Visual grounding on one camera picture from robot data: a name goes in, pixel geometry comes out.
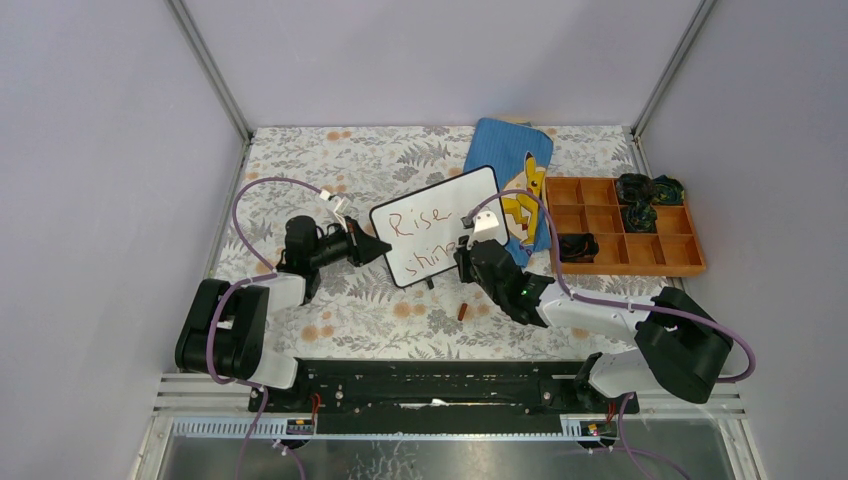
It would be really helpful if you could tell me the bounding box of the dark patterned cloth roll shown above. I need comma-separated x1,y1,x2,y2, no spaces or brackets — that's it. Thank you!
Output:
614,173,656,205
621,202,658,234
652,175,685,206

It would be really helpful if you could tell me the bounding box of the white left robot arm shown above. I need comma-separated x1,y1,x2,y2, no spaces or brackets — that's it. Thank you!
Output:
175,215,392,411

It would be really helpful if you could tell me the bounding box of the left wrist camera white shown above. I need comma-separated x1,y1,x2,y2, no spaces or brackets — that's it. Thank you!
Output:
318,189,351,231

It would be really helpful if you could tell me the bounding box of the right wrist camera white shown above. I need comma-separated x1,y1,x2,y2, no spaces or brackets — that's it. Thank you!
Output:
462,209,501,249

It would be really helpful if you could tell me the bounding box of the floral tablecloth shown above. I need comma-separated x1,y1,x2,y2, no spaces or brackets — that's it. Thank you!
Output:
211,126,626,360

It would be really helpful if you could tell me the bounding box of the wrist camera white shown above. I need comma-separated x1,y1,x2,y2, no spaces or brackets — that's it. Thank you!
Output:
462,209,501,249
318,189,351,231

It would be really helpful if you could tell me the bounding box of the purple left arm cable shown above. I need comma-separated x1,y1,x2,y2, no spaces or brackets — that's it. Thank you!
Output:
205,176,326,480

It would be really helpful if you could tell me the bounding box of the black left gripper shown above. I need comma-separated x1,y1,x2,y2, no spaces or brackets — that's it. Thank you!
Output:
309,216,392,270

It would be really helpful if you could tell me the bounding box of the orange compartment tray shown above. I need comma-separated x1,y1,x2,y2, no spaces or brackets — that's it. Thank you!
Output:
545,177,707,277

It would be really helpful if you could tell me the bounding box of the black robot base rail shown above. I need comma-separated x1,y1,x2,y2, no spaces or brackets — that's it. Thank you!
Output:
158,357,747,442

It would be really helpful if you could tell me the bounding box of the blue Pikachu cloth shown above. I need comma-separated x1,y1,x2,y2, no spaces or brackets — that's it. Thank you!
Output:
463,118,554,267

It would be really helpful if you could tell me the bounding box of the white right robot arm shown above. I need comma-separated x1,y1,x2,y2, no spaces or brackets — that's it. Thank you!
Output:
454,237,734,412

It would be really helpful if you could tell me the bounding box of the white whiteboard black frame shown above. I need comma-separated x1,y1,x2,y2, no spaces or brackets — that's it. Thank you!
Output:
369,166,509,288

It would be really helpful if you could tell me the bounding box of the black orange cloth roll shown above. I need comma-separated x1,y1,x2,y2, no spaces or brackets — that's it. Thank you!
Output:
558,233,600,263

